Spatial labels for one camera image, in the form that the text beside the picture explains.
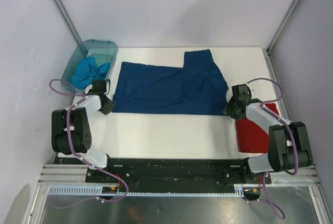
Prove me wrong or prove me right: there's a dark blue t-shirt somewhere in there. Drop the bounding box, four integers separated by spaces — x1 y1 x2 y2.
113 49 228 115

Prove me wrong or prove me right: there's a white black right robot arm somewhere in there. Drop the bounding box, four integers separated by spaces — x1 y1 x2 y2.
225 84 313 183

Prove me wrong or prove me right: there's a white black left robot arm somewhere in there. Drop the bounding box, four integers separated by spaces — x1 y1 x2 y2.
49 79 115 182

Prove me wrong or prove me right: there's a light blue crumpled t-shirt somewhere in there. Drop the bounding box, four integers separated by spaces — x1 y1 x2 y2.
70 56 111 89

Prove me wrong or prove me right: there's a teal plastic bin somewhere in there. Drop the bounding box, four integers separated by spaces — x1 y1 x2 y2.
61 39 118 92

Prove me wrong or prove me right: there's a folded red t-shirt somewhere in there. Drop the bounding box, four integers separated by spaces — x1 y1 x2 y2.
235 118 268 153

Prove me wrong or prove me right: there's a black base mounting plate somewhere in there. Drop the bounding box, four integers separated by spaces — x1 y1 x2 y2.
85 158 272 192

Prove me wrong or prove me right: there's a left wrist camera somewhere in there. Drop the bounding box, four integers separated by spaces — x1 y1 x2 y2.
84 84 93 95

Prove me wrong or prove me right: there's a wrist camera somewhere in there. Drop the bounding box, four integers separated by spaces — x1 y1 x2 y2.
245 82 255 96
84 84 93 95

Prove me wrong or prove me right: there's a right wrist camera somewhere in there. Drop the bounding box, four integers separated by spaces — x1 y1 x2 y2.
245 82 255 96

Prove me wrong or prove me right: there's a grey slotted cable duct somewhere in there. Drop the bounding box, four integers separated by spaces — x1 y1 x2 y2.
48 185 244 197

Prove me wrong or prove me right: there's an aluminium frame post left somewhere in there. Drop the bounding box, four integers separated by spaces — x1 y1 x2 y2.
52 0 82 46

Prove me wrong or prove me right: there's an aluminium frame post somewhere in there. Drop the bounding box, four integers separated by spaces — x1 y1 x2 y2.
52 0 82 46
266 0 303 57

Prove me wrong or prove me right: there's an aluminium frame post right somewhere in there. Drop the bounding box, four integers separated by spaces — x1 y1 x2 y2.
266 0 303 57

